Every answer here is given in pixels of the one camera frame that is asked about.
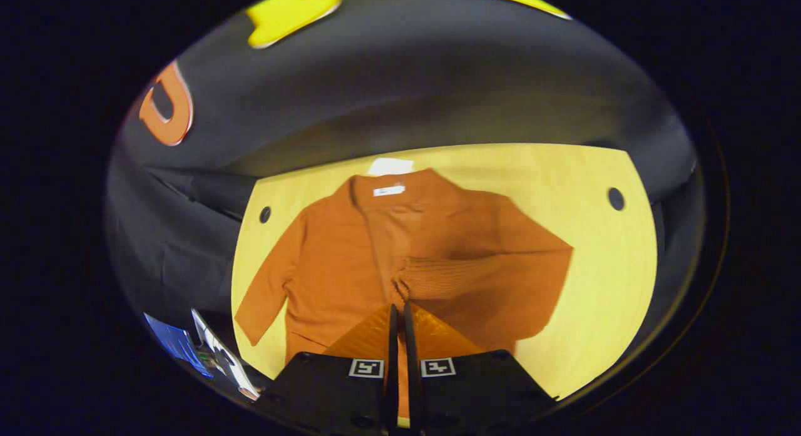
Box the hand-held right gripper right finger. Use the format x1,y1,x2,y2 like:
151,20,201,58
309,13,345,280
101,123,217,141
404,302,558,436

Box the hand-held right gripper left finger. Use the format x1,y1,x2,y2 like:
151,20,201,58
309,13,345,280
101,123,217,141
260,303,399,436

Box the orange knit coat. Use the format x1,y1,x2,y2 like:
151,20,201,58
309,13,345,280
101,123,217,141
235,168,574,421

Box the white paper tag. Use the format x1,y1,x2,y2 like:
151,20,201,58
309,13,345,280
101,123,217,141
367,158,415,176

